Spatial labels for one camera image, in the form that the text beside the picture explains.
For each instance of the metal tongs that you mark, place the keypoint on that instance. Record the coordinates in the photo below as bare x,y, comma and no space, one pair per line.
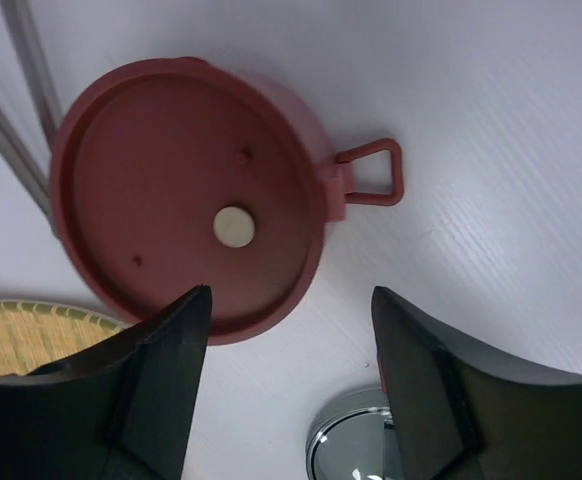
30,107

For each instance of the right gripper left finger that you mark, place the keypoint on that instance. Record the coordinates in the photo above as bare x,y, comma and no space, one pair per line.
120,409

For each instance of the red steel bowl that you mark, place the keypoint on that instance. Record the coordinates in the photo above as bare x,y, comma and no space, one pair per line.
321,150

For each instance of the bamboo woven tray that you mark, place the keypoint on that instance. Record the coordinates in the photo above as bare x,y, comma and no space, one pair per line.
35,333

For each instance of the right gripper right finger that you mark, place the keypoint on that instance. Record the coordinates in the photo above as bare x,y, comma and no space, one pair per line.
463,409

